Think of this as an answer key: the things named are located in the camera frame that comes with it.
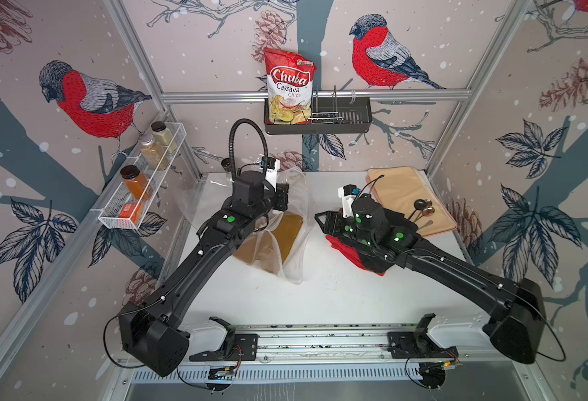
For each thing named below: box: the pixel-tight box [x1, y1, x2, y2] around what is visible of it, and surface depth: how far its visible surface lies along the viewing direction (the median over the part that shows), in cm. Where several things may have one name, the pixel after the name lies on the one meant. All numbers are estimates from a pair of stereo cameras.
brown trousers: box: [233, 213, 304, 275], surface depth 83 cm
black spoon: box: [407, 198, 427, 221], surface depth 109 cm
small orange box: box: [118, 202, 142, 224], surface depth 68 cm
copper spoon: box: [413, 206, 436, 223], surface depth 106 cm
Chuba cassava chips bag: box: [263, 47, 318, 125], surface depth 80 cm
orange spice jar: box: [120, 164, 154, 202], surface depth 69 cm
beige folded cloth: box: [366, 166, 457, 237], surface depth 112 cm
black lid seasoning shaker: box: [220, 157, 232, 172], surface depth 113 cm
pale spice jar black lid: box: [150, 121, 178, 154], surface depth 81 cm
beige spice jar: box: [138, 133, 168, 172], surface depth 77 cm
